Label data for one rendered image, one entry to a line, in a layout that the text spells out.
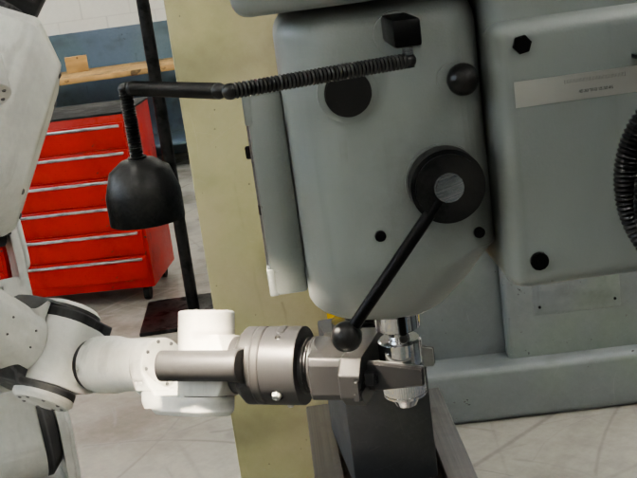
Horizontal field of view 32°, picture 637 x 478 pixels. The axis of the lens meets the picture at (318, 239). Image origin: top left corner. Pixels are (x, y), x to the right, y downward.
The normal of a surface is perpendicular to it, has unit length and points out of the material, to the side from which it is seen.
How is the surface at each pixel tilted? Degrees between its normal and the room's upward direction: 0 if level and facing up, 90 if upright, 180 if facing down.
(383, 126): 90
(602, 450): 0
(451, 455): 0
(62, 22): 90
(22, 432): 81
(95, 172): 90
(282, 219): 90
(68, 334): 66
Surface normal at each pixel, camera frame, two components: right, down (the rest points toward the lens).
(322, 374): -0.29, 0.29
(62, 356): 0.39, -0.25
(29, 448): 0.40, 0.07
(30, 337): 0.89, 0.06
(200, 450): -0.13, -0.96
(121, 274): -0.07, 0.27
